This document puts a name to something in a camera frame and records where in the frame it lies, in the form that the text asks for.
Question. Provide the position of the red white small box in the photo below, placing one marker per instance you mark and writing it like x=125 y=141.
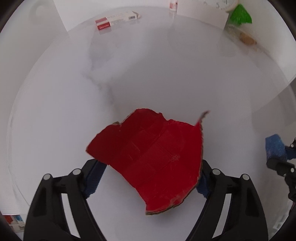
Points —
x=109 y=21

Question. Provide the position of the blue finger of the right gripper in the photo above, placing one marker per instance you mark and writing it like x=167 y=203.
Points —
x=275 y=148

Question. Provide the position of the red torn cardboard sheet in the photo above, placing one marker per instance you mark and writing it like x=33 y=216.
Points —
x=161 y=159

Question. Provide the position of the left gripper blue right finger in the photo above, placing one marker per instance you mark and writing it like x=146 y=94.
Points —
x=202 y=187

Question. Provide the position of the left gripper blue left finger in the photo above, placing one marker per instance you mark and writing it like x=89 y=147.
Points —
x=93 y=172

